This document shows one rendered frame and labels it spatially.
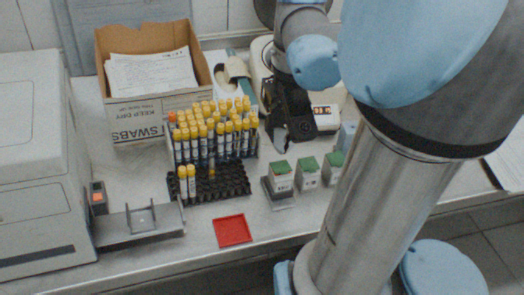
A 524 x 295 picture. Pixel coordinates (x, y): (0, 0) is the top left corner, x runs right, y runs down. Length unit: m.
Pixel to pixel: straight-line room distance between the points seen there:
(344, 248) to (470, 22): 0.26
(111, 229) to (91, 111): 0.40
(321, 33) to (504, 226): 1.85
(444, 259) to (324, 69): 0.29
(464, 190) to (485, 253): 1.10
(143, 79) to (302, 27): 0.63
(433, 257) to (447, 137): 0.34
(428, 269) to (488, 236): 1.70
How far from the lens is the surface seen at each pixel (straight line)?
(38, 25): 1.36
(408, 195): 0.39
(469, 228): 2.32
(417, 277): 0.62
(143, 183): 1.07
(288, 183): 0.99
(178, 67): 1.27
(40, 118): 0.81
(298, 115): 0.81
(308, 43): 0.65
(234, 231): 0.98
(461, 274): 0.66
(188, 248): 0.96
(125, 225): 0.96
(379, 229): 0.42
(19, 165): 0.76
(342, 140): 1.09
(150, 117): 1.10
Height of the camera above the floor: 1.69
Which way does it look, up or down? 46 degrees down
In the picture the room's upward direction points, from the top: 6 degrees clockwise
